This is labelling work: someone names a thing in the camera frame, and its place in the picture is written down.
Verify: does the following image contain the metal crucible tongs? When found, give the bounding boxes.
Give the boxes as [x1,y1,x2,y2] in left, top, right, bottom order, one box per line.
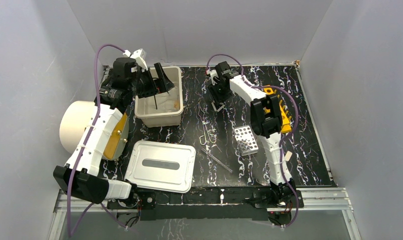
[197,103,217,146]

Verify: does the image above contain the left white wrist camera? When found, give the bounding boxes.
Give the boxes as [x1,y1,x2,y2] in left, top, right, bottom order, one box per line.
[122,48,149,71]

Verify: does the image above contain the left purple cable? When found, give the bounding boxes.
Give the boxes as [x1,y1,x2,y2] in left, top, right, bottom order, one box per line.
[66,43,133,238]

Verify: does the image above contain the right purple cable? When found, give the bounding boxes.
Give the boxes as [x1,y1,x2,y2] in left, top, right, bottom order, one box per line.
[206,53,300,228]

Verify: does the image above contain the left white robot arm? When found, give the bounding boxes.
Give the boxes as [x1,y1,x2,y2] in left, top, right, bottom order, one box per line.
[53,56,175,208]

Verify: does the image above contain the white clay triangle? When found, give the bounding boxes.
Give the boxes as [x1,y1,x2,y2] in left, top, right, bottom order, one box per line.
[211,101,225,112]

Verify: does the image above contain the purple cable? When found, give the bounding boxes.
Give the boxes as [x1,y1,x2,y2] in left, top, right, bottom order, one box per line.
[66,43,133,238]
[206,53,300,228]

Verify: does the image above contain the beige plastic bin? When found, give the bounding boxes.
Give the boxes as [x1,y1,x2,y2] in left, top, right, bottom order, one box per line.
[134,66,184,128]

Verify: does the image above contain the metal perforated tube rack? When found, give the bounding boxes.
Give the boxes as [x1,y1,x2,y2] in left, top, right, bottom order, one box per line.
[233,125,259,157]

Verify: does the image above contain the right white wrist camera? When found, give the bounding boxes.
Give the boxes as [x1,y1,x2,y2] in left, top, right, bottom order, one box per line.
[206,70,219,85]

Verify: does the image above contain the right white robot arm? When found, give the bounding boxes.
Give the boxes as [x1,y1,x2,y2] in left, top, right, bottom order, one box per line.
[205,61,296,207]

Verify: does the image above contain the yellow test tube rack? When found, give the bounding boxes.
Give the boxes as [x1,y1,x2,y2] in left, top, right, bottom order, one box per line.
[263,87,292,134]

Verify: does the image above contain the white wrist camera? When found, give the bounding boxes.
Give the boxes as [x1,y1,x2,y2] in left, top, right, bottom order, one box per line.
[206,70,219,85]
[122,48,149,71]

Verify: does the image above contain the white cylindrical centrifuge drum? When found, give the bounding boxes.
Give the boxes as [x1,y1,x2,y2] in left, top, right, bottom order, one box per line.
[59,100,130,162]

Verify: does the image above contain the white bin lid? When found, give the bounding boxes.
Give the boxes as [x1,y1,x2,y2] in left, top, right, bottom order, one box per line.
[124,140,196,194]

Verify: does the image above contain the black wire tripod stand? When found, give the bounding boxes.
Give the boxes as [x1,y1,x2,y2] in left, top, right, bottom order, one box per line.
[153,92,170,110]

